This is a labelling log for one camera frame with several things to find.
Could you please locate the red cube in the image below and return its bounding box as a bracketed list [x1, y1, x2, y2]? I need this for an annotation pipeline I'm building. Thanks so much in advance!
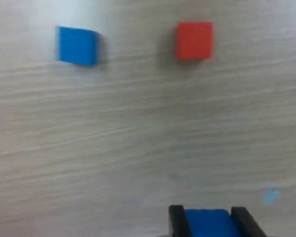
[175, 21, 214, 60]

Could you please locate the blue cube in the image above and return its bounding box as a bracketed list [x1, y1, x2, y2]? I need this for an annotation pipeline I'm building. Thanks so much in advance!
[185, 209, 241, 237]
[55, 26, 101, 67]

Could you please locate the blue-grey tape patch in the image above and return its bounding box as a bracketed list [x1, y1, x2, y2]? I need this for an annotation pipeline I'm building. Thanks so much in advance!
[261, 186, 281, 205]

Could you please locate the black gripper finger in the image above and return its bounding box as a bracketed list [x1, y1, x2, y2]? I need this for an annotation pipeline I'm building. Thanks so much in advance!
[231, 206, 268, 237]
[169, 204, 193, 237]

